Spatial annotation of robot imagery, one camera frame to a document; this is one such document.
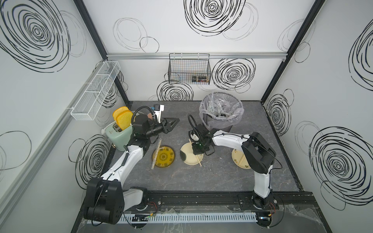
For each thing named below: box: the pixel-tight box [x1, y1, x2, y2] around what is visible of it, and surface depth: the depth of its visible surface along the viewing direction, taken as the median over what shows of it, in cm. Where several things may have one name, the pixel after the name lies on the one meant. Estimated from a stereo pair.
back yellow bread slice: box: [112, 106, 130, 122], surface depth 86 cm
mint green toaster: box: [105, 122, 134, 151], surface depth 85 cm
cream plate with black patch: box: [180, 141, 204, 166], surface depth 90 cm
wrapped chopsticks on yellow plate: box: [151, 138, 165, 170], surface depth 91 cm
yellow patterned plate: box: [152, 146, 175, 168], surface depth 91 cm
